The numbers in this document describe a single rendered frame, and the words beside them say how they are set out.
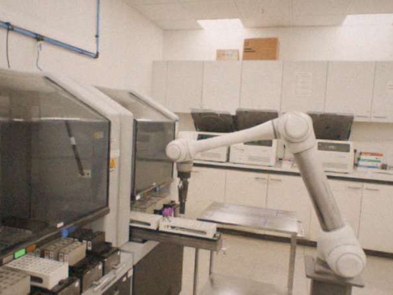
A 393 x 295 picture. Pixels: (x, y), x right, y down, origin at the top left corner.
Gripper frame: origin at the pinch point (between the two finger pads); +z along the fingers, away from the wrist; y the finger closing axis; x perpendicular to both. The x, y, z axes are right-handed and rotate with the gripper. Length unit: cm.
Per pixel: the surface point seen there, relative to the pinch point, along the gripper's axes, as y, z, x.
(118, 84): 166, -83, 138
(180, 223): -3.4, 7.9, -0.3
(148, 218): -3.6, 7.8, 18.2
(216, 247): -6.6, 16.7, -21.4
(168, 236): -6.6, 14.5, 4.6
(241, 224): 24.5, 12.3, -29.6
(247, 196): 228, 42, -7
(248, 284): 60, 66, -32
